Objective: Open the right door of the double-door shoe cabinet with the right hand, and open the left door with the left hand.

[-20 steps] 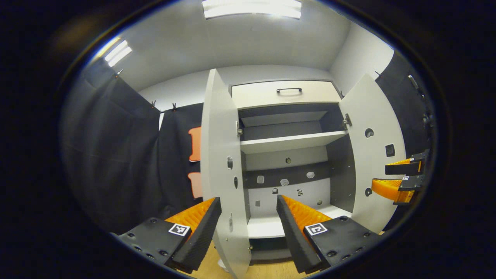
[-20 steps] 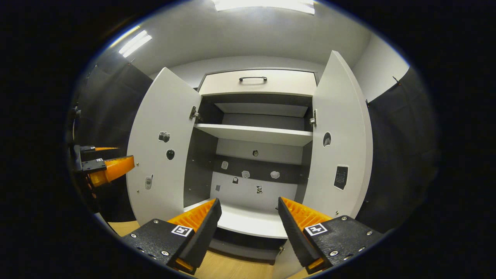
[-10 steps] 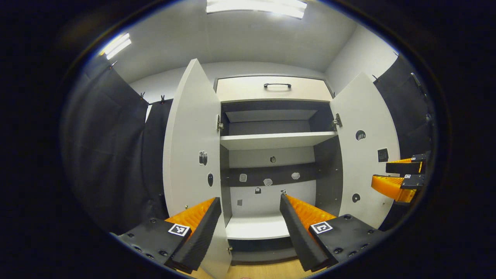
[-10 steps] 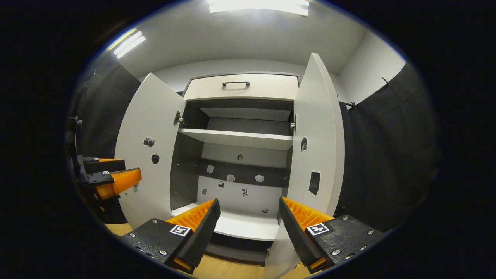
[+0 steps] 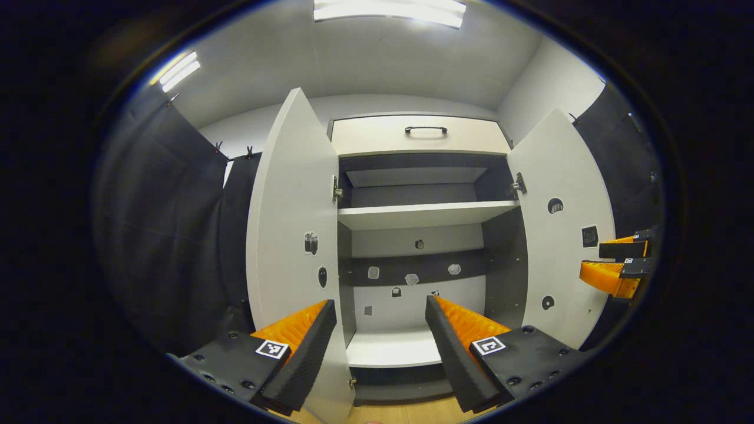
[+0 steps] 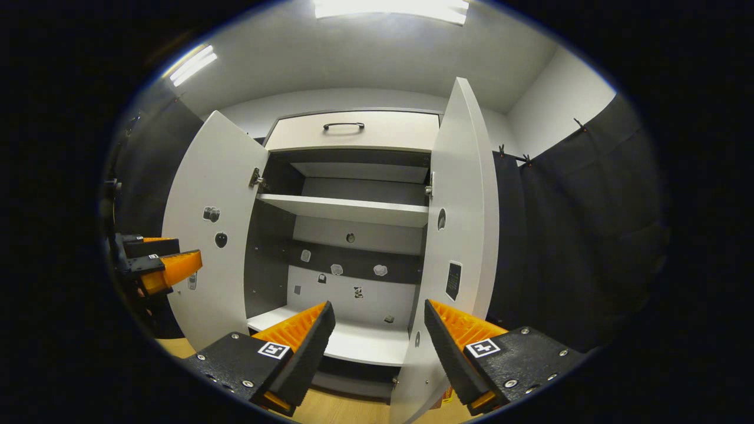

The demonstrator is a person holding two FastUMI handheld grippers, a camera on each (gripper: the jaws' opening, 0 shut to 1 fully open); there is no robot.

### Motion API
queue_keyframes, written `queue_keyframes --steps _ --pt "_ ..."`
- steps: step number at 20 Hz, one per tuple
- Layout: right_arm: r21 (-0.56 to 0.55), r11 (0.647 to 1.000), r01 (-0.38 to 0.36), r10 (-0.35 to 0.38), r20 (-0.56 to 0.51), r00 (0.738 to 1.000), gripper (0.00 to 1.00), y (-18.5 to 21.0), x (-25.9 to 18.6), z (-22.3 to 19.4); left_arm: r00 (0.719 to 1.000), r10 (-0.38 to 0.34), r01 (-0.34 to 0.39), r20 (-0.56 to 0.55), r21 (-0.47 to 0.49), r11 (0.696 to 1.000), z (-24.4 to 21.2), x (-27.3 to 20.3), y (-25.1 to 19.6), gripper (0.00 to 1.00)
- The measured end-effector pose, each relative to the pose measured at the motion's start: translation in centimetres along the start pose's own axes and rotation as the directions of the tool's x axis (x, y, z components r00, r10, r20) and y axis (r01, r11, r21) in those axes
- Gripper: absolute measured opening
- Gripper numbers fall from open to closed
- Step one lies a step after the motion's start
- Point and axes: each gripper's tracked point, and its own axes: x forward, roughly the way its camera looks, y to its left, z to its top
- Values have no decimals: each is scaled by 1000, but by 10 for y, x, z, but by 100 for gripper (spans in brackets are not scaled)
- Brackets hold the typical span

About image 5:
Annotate wide ceiling light panel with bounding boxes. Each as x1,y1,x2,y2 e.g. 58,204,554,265
312,0,467,29

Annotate shoe cabinet door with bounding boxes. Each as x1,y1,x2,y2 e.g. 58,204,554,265
246,87,357,424
507,108,616,349

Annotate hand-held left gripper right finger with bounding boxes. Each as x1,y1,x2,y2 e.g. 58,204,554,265
424,295,585,414

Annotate narrow ceiling light strip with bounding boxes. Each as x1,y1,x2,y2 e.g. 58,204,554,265
158,51,201,94

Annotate black backdrop cloth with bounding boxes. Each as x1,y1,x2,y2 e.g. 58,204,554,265
94,82,663,355

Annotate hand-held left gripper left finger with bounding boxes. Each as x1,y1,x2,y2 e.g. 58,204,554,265
167,299,338,417

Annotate beige cabinet drawer front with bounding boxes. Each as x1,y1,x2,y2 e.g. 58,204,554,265
331,115,512,157

